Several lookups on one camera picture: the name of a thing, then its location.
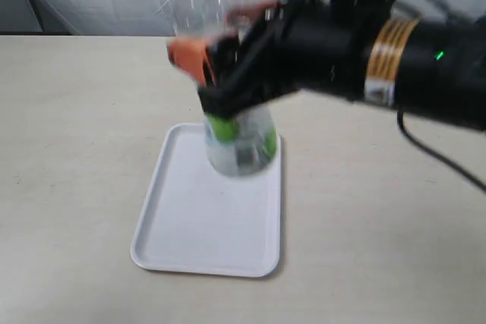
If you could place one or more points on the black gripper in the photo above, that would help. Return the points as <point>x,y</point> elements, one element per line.
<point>305,46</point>

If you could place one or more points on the clear plastic drink bottle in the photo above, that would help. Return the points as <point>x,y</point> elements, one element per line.
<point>245,144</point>

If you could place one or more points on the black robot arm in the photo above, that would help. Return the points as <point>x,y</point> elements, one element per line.
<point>424,68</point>

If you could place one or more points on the white plastic tray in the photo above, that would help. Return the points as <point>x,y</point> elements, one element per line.
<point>195,220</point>

